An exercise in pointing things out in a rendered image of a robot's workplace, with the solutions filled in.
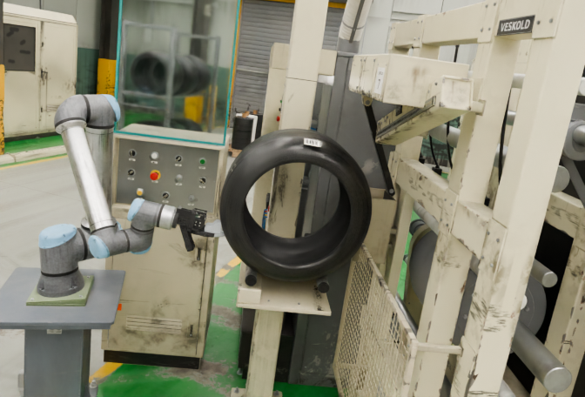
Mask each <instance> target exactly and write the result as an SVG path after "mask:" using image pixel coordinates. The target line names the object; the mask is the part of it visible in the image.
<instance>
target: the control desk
mask: <svg viewBox="0 0 585 397"><path fill-rule="evenodd" d="M229 139H230V136H228V135H226V139H225V146H222V145H208V144H200V143H193V142H186V141H178V140H171V139H164V138H150V137H143V136H136V135H129V134H121V133H113V173H112V216H113V217H114V218H115V219H116V220H117V221H118V222H119V224H120V225H121V228H122V229H123V230H124V229H127V228H131V221H129V220H127V216H128V212H129V210H130V208H131V204H132V202H133V200H134V199H144V200H147V201H151V202H155V203H159V204H162V205H169V206H174V207H176V210H177V208H178V206H179V205H180V206H182V208H185V209H189V210H192V209H194V208H198V209H201V210H205V211H207V214H206V215H207V217H206V221H205V224H206V223H208V222H209V223H213V222H214V221H215V220H216V219H219V220H220V216H219V203H220V196H221V192H222V189H223V186H224V183H225V173H226V164H227V156H228V147H229ZM179 226H180V225H179V224H177V226H176V228H172V229H171V230H167V229H163V228H159V227H156V226H155V227H154V233H153V238H152V244H151V249H150V250H149V251H148V252H146V253H144V254H133V253H131V252H125V253H121V254H118V255H114V256H111V257H109V258H105V270H124V271H126V274H125V277H124V284H123V288H122V292H121V296H120V300H119V303H118V304H122V310H121V311H119V310H117V314H116V319H115V322H114V324H113V325H111V329H102V337H101V349H103V350H104V362H111V363H122V364H132V365H144V366H155V367H175V368H186V369H197V370H199V367H200V362H201V358H203V354H204V350H205V343H206V338H207V334H208V329H209V325H210V320H211V311H212V295H213V287H214V280H215V271H216V263H217V254H218V246H219V238H215V237H213V238H211V237H203V236H199V235H195V234H192V233H191V235H192V239H193V241H194V244H195V247H194V249H193V251H190V252H187V250H186V248H185V242H184V239H183V236H182V233H181V230H180V227H179Z"/></svg>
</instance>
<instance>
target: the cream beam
mask: <svg viewBox="0 0 585 397"><path fill-rule="evenodd" d="M379 67H382V68H385V72H384V77H383V83H382V87H381V93H380V94H378V93H375V92H374V88H375V83H376V78H377V73H378V68H379ZM468 69H469V64H458V63H452V62H446V61H440V60H433V59H427V58H421V57H409V56H403V55H397V54H374V55H354V57H353V65H352V70H351V77H350V82H349V85H348V86H349V90H350V91H353V92H356V93H359V94H361V95H363V96H366V97H369V98H372V99H375V100H378V101H381V102H382V103H389V104H401V105H407V106H413V107H417V108H421V109H422V108H424V105H425V102H426V101H427V93H428V88H429V85H430V84H431V83H433V82H434V81H436V80H437V79H438V78H440V77H442V76H443V75H447V76H453V77H464V78H467V74H468Z"/></svg>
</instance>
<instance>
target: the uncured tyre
mask: <svg viewBox="0 0 585 397"><path fill-rule="evenodd" d="M304 138H309V139H313V140H318V141H320V147H317V146H312V145H304ZM236 162H237V166H236V167H235V168H234V170H233V171H232V173H231V172H230V170H231V169H232V168H233V166H234V165H235V164H236ZM291 163H307V164H312V165H317V166H319V167H322V168H324V169H326V170H327V171H329V172H330V173H332V174H333V175H334V176H335V177H336V178H337V179H338V182H339V187H340V197H339V202H338V205H337V208H336V210H335V212H334V214H333V216H332V217H331V218H330V220H329V221H328V222H327V223H326V224H325V225H324V226H323V227H322V228H320V229H319V230H318V231H317V232H314V233H312V234H310V235H307V236H305V237H300V238H283V237H280V236H276V235H274V234H271V233H269V232H268V231H266V230H265V229H263V228H262V227H261V226H260V225H259V224H258V223H257V222H256V221H255V220H254V218H253V217H252V215H251V214H250V212H249V209H248V206H247V203H246V196H247V194H248V192H249V191H250V190H251V188H252V186H253V185H254V184H255V182H256V181H257V180H258V179H259V178H260V177H261V176H263V175H264V174H265V173H267V172H269V171H270V170H271V169H273V168H275V167H278V166H280V165H285V164H291ZM219 216H220V222H221V226H222V229H223V232H224V235H225V238H226V240H227V242H228V244H229V245H230V247H231V249H233V251H234V252H235V253H236V255H237V256H238V257H239V258H240V259H241V260H242V261H243V262H244V263H245V264H246V265H247V266H249V267H250V268H251V269H253V271H255V272H257V273H259V274H261V275H264V276H266V277H267V278H270V279H276V280H279V281H285V282H304V281H310V280H314V279H319V278H322V277H325V276H327V275H328V274H330V273H333V272H335V271H336V270H338V269H340V268H341V267H342V266H343V265H344V264H345V263H347V262H348V261H349V260H350V259H351V258H352V257H353V255H354V254H355V253H356V252H357V251H358V250H359V249H360V247H361V245H362V243H363V241H364V239H365V237H366V235H367V232H368V229H369V226H370V221H371V217H372V196H371V191H370V187H369V184H368V182H367V180H366V176H365V174H364V172H363V171H362V170H361V168H360V166H359V165H358V163H357V162H356V161H355V160H354V159H353V157H352V156H351V155H350V154H349V153H348V152H347V151H346V150H345V149H344V148H343V147H342V146H341V145H340V144H338V143H337V142H336V141H334V140H333V139H331V138H329V137H328V136H326V135H324V134H321V133H319V132H316V131H311V130H306V129H297V128H292V129H283V130H278V131H273V132H270V133H267V134H266V135H263V136H261V137H259V138H257V139H255V140H254V141H252V142H251V143H250V144H249V145H248V146H247V147H246V148H244V151H243V150H242V152H241V153H240V154H239V155H238V156H237V157H236V158H235V159H234V161H233V163H232V165H231V167H230V169H229V171H228V173H227V175H226V178H225V183H224V186H223V189H222V192H221V196H220V203H219Z"/></svg>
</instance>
